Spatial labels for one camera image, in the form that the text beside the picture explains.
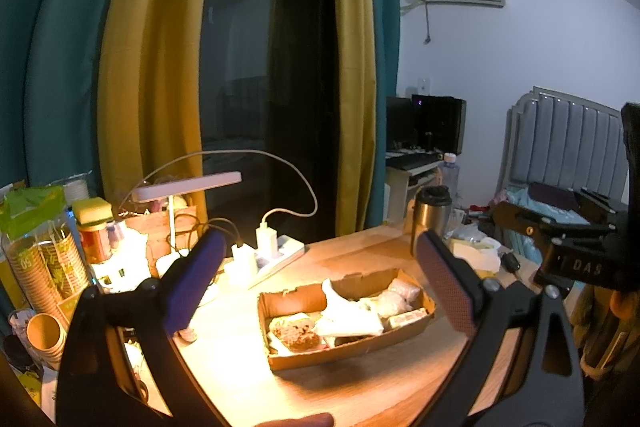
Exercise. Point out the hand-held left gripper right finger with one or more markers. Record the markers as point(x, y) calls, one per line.
point(445, 287)

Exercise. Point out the jar with yellow lid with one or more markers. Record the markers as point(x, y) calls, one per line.
point(95, 237)

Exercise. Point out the black computer monitor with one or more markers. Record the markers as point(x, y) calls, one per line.
point(440, 122)

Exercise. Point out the grey padded headboard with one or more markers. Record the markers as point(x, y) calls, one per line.
point(565, 142)

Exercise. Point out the printed flat packet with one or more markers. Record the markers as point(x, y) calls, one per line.
point(407, 318)

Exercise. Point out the white power strip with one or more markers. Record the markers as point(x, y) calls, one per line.
point(287, 252)

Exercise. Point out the narrow yellow curtain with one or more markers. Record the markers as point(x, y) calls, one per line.
point(355, 82)

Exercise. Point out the black computer tower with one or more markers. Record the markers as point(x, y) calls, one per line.
point(400, 122)

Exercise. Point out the sleeves of paper cups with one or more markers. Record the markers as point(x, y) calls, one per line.
point(40, 272)

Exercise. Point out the wide yellow curtain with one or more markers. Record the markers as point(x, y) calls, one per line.
point(150, 57)

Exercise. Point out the wide teal curtain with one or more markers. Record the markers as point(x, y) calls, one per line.
point(50, 32)

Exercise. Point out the white computer desk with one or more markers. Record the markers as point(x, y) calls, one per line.
point(397, 192)

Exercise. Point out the white wall socket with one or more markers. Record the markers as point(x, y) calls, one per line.
point(423, 85)

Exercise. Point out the green plastic packet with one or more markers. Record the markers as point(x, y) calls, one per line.
point(30, 207)

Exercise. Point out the bag of white cotton balls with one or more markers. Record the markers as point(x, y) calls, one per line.
point(404, 293)

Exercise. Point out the white desk lamp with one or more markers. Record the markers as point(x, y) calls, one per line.
point(185, 187)

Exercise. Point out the clear water bottle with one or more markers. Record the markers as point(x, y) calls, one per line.
point(451, 182)

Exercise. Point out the wooden storage box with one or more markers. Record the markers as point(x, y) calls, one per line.
point(150, 227)

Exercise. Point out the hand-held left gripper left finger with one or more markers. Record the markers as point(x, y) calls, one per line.
point(195, 277)

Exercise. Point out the loose stack of paper cups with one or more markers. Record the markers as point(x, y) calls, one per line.
point(45, 337)

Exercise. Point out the brown cardboard box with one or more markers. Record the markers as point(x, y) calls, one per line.
point(340, 352)

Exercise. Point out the yellow tissue pack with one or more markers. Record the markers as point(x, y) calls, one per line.
point(475, 257)

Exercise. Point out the dark purple cloth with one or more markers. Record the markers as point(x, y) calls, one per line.
point(552, 196)

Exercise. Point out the steel tumbler with black lid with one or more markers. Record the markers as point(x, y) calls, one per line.
point(432, 212)

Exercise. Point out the dark glass sliding door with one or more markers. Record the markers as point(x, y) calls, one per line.
point(270, 57)

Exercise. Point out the clear plastic bag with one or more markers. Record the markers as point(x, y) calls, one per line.
point(467, 232)

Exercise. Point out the person's left hand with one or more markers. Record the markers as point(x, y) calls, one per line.
point(300, 421)

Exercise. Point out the narrow teal curtain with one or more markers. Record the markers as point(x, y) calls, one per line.
point(387, 32)

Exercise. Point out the brown fuzzy sponge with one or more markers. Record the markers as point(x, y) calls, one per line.
point(297, 338)

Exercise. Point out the black key fob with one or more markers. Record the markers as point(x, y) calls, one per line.
point(511, 264)

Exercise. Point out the white plastic packet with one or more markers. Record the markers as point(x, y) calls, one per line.
point(347, 319)

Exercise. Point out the light teal bedding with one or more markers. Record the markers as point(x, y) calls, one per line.
point(525, 202)

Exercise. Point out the stack of clear plastic cups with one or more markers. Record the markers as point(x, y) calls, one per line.
point(77, 192)

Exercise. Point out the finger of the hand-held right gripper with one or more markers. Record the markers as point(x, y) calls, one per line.
point(602, 202)
point(525, 222)

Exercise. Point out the black keyboard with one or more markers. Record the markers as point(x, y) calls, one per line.
point(412, 161)

